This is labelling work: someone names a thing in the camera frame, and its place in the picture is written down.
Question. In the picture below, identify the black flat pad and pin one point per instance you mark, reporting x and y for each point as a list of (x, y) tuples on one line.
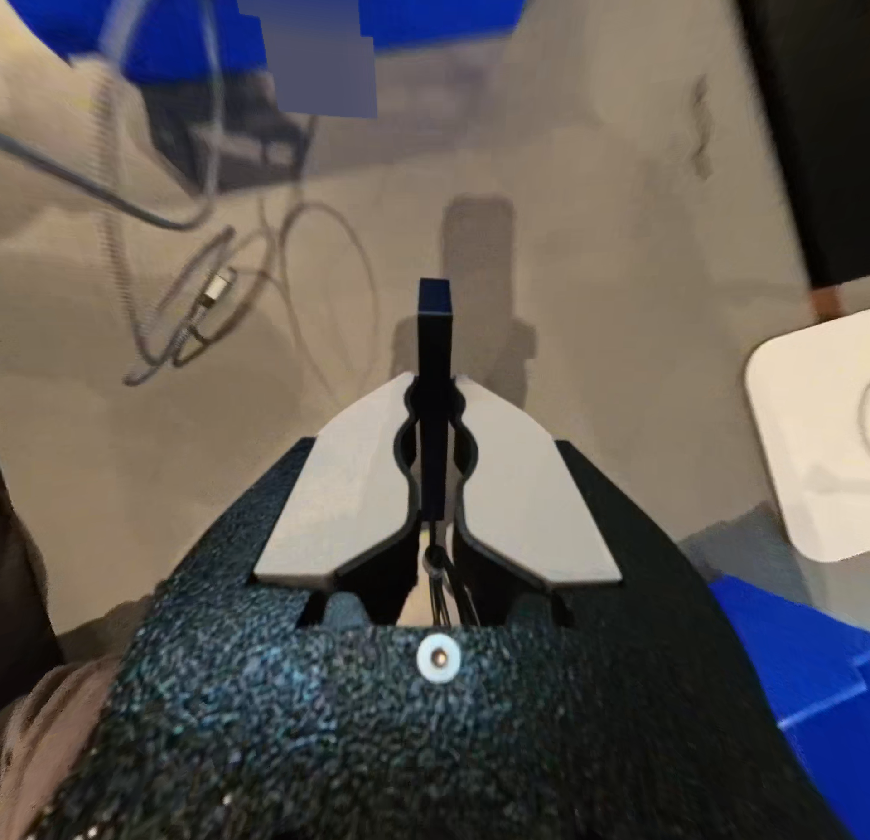
[(815, 105)]

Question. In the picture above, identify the black usb hub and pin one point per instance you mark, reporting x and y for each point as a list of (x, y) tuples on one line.
[(433, 377)]

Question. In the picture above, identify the dark blurred object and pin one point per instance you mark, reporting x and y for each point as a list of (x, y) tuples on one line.
[(183, 139)]

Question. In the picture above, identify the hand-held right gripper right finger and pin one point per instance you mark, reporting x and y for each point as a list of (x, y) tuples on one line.
[(537, 507)]

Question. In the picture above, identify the blue plastic bin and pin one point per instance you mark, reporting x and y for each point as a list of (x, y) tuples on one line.
[(442, 3), (802, 683)]

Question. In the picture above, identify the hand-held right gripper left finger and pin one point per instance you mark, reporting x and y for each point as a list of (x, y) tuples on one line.
[(340, 500)]

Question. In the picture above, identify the white board stand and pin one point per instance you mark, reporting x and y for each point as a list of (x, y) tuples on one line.
[(809, 445)]

